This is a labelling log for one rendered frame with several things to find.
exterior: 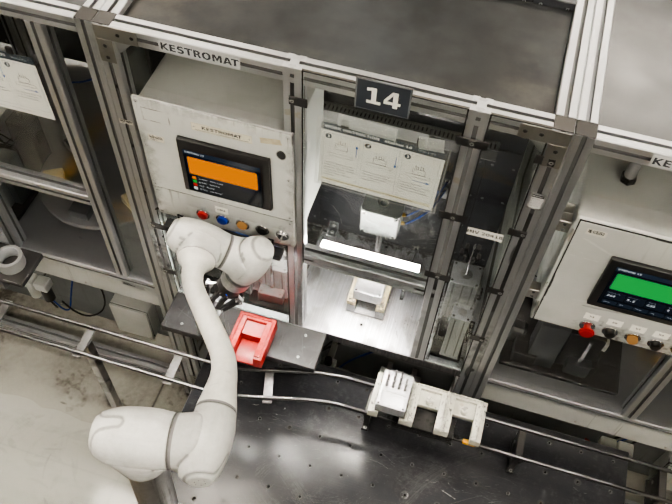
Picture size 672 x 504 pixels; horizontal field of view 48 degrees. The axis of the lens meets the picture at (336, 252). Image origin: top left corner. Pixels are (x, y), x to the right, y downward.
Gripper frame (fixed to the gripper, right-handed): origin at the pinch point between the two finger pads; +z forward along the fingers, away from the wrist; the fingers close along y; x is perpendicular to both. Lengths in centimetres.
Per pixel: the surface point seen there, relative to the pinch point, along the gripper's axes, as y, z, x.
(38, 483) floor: 15, 133, 30
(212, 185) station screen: 20, -46, -6
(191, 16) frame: 44, -81, -18
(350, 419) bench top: -63, 16, 3
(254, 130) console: 19, -71, -7
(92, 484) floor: -4, 123, 25
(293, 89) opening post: 16, -88, -7
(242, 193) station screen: 12, -49, -6
